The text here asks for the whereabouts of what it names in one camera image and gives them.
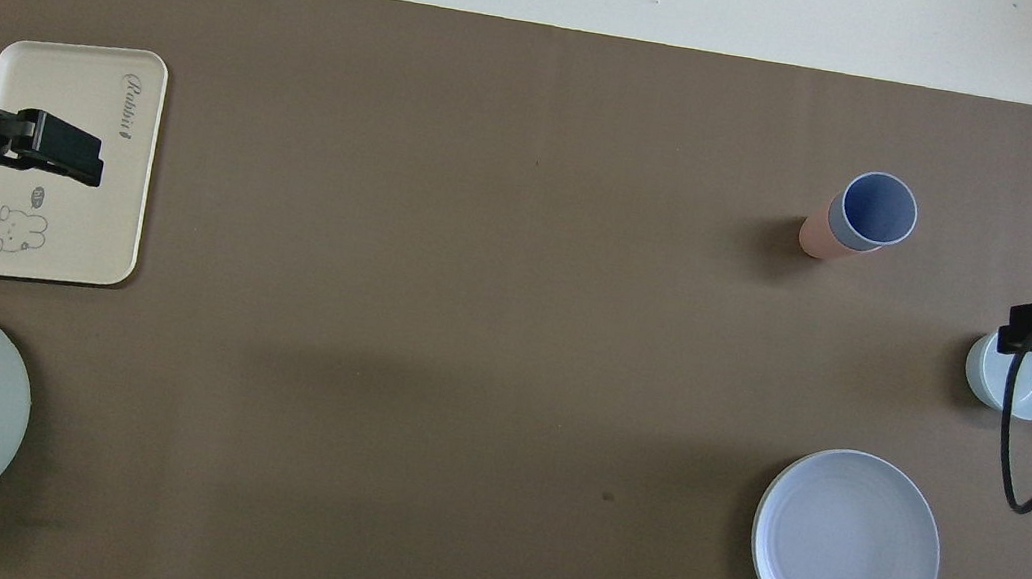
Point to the blue plastic cup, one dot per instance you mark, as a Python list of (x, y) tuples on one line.
[(879, 209)]

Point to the pink plastic cup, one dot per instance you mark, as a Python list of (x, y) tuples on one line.
[(814, 239)]

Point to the cream rabbit print tray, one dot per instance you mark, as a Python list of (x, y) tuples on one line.
[(52, 214)]

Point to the light blue plate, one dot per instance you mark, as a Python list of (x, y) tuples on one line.
[(846, 548)]

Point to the brown table mat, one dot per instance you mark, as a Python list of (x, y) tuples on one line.
[(471, 324)]

